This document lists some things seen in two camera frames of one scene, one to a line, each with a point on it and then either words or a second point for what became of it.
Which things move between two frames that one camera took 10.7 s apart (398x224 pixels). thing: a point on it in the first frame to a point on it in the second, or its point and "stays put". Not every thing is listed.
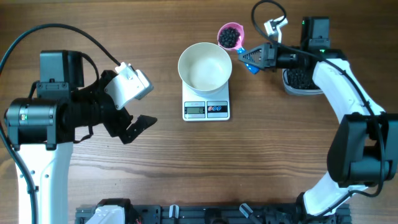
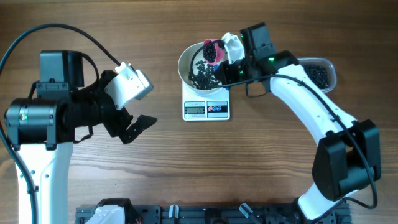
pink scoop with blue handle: [231, 35] to [219, 52]
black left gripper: [117, 126] stays put
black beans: [229, 37] to [209, 53]
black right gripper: [267, 56] to [224, 72]
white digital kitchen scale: [197, 107] stays put
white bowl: [205, 68] stays put
